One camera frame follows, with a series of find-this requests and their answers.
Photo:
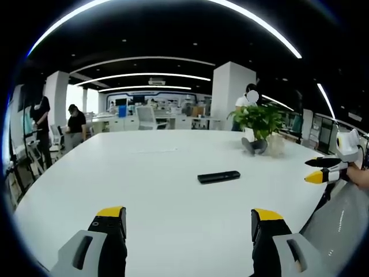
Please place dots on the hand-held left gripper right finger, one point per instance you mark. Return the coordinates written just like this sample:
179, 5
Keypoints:
276, 245

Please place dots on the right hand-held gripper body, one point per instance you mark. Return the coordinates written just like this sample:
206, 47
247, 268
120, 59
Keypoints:
348, 145

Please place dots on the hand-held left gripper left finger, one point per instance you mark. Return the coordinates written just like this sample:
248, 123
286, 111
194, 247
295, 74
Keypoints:
86, 248

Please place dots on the black remote control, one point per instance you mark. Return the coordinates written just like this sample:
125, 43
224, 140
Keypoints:
218, 176

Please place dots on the person's right hand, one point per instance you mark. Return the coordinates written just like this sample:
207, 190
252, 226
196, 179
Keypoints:
359, 176

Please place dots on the beige dried decoration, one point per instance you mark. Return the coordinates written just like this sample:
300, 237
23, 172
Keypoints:
276, 146

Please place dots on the grey chair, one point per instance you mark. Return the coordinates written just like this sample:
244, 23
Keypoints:
337, 225

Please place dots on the small dark figurine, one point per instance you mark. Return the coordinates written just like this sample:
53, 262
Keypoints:
253, 146

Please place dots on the green potted plant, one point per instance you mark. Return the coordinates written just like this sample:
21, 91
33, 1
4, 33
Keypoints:
258, 119

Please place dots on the white pillar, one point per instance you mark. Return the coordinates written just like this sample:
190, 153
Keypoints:
57, 101
232, 95

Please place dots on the white office chair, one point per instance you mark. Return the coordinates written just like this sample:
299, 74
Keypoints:
147, 117
56, 138

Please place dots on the blue box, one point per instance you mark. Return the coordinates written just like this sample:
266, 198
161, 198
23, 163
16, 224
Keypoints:
122, 110

